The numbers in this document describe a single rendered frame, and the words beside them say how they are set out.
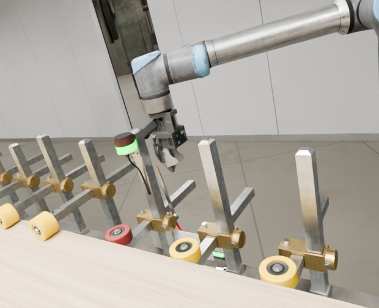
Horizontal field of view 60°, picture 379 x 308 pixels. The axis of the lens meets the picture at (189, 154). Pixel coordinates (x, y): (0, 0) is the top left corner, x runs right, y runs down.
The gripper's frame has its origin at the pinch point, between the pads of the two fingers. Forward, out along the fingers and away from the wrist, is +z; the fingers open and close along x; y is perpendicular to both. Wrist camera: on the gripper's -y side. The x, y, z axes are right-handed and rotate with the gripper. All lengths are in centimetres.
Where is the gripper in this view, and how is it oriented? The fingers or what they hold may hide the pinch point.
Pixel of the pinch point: (170, 168)
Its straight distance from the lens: 109.1
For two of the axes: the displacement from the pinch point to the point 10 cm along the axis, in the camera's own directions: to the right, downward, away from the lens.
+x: 5.3, -4.2, 7.4
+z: 2.3, 9.1, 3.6
